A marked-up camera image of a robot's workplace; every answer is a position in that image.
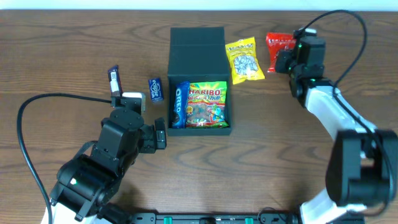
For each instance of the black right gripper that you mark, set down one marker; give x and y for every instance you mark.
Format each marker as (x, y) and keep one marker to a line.
(282, 61)

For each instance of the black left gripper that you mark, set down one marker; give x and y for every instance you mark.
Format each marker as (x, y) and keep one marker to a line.
(154, 137)

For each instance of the blue Eclipse mints tin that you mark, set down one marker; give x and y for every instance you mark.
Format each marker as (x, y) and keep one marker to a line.
(156, 90)

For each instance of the red Hacks candy bag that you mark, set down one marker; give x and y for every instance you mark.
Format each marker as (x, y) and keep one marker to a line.
(276, 42)

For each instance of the blue Oreo cookie pack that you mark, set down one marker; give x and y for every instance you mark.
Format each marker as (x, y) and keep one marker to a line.
(180, 105)

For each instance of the green Haribo worms bag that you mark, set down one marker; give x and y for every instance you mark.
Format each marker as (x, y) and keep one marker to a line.
(206, 105)

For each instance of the yellow Hacks candy bag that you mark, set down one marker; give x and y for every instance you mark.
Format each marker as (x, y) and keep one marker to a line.
(243, 61)

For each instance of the dark green box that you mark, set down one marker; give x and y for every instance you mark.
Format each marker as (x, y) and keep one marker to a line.
(197, 54)

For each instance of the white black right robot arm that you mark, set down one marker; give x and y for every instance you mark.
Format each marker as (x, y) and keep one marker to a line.
(362, 170)

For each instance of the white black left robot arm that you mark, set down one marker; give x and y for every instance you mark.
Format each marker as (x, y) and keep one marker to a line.
(86, 184)

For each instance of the dark blue wafer bar wrapper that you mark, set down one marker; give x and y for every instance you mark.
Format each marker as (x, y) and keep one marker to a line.
(114, 81)

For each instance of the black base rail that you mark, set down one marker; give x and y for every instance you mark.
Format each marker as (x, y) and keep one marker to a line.
(266, 215)

